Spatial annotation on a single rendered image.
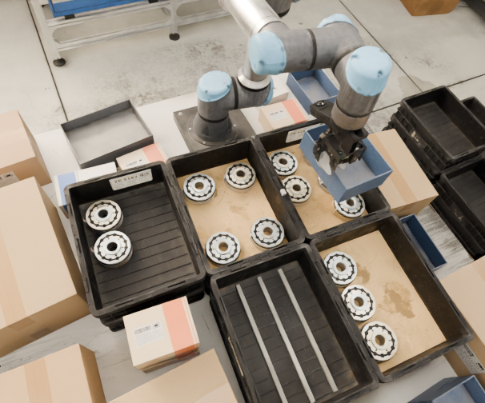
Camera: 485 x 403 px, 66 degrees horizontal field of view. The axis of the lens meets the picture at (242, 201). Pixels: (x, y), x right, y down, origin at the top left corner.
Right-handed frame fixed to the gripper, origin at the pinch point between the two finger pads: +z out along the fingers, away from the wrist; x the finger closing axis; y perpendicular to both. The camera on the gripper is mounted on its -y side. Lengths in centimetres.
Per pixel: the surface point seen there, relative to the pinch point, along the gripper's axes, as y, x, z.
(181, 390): 33, -54, 22
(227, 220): -6.4, -24.7, 27.4
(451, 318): 47, 19, 24
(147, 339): 20, -57, 15
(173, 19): -195, 13, 99
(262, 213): -4.7, -13.4, 28.4
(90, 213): -22, -62, 21
